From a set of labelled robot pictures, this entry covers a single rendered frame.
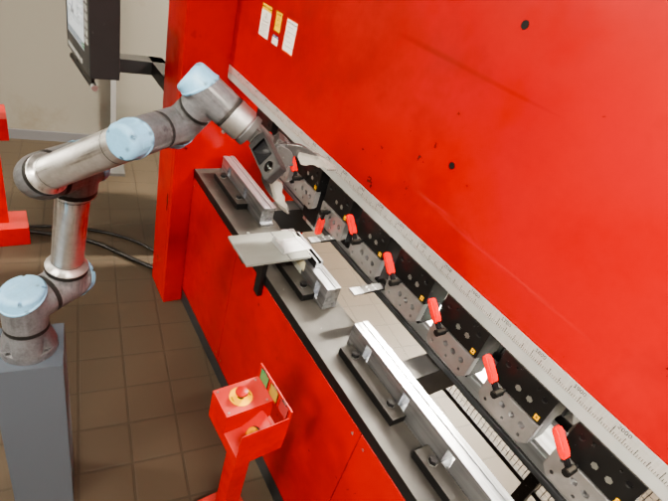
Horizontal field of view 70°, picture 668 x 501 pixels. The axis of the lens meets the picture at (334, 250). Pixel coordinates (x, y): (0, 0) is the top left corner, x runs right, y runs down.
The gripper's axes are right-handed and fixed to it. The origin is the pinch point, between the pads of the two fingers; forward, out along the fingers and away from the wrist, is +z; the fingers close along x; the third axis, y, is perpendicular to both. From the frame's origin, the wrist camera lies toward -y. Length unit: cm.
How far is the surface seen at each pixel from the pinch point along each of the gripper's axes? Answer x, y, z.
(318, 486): 77, 6, 82
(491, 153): -34.7, -1.3, 21.0
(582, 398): -16, -37, 57
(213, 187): 59, 119, 4
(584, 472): -7, -43, 67
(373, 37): -34, 44, -7
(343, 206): 5.8, 40.9, 24.0
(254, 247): 43, 56, 19
